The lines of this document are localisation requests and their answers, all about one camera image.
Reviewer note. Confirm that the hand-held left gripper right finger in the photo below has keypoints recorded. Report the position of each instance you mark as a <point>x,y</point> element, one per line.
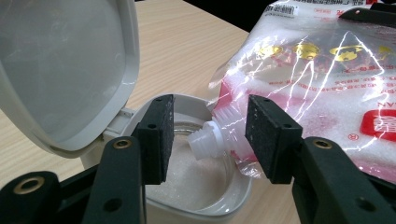
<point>327,180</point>

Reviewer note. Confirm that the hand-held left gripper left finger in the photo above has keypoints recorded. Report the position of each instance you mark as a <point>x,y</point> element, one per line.
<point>124,180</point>

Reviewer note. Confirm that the red and white sugar pouch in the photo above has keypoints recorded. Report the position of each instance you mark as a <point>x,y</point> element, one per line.
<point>311,87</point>

